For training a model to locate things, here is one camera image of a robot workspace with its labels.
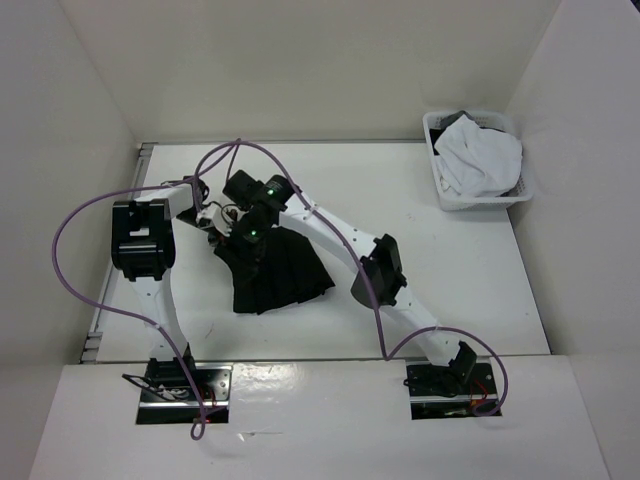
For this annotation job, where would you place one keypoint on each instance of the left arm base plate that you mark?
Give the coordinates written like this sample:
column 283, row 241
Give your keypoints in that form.
column 210, row 390

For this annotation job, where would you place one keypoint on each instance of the black skirt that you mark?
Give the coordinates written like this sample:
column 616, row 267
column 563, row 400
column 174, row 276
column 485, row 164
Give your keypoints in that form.
column 289, row 271

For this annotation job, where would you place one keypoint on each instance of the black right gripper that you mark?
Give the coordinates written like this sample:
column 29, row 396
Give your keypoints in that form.
column 247, row 250

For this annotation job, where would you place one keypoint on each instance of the white plastic basket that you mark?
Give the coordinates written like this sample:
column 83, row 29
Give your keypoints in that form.
column 522, row 192

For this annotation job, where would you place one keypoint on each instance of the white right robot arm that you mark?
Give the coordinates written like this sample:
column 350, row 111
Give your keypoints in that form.
column 379, row 283

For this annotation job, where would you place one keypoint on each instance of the white skirt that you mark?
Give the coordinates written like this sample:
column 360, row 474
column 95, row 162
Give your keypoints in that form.
column 476, row 161

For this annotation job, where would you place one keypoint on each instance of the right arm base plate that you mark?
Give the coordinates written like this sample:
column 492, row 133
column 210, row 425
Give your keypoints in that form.
column 434, row 395

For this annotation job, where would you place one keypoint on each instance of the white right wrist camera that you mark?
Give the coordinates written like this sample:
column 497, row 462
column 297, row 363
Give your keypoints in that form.
column 211, row 220

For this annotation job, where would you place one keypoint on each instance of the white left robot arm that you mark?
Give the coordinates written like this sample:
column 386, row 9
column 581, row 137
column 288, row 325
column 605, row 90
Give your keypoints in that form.
column 143, row 249

